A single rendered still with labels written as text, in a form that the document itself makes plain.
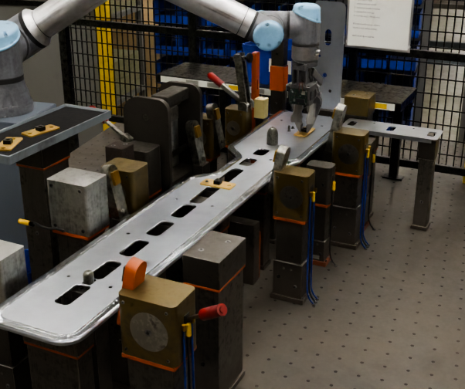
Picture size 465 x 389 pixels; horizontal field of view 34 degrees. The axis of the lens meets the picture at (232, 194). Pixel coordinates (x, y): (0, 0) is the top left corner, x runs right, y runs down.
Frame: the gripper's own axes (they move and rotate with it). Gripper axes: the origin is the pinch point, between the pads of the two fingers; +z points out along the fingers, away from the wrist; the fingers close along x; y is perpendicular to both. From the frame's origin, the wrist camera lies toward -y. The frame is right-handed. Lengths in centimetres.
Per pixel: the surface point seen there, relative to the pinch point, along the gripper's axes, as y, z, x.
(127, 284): 107, -5, 9
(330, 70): -26.7, -10.7, -2.1
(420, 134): -13.7, 1.8, 30.7
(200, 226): 69, 2, 3
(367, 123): -17.0, 1.9, 13.8
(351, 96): -23.7, -4.0, 6.4
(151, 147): 49, -6, -22
